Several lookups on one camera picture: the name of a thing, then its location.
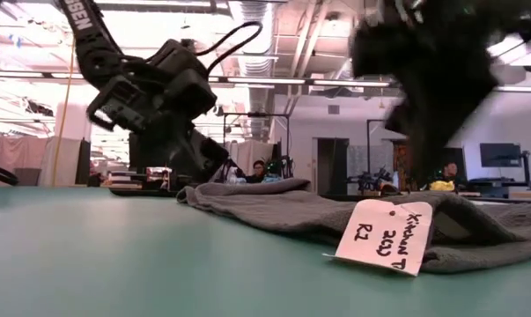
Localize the yellow cable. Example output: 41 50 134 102
50 37 77 187

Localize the red patterned wall hanging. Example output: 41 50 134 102
392 143 409 191

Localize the beige curtain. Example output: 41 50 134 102
0 136 82 187

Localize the dark doorway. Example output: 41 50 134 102
316 136 350 195

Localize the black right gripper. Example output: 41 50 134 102
350 0 513 186

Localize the grey terry towel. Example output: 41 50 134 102
176 177 531 275

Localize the black tall panel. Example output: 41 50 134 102
74 138 92 186

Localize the silver ventilation duct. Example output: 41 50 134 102
237 0 276 138

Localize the black curved cable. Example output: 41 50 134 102
0 161 19 187

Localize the black monitor back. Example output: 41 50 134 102
128 131 169 173

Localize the wooden workbench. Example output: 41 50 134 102
458 188 531 200

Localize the white handwritten paper tag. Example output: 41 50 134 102
321 198 434 277

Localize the white curtain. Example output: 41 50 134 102
227 139 276 177

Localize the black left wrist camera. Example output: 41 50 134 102
166 70 218 121

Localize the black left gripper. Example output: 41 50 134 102
86 38 230 184

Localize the green table mat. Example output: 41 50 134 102
0 187 531 317

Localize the yellow object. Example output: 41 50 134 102
428 179 456 192

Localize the black monitor stand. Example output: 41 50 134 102
520 149 531 191

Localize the black flat monitor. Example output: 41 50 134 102
479 142 523 169

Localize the person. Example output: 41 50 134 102
439 161 461 182
245 159 271 184

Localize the black camera cable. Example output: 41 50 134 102
193 20 264 76

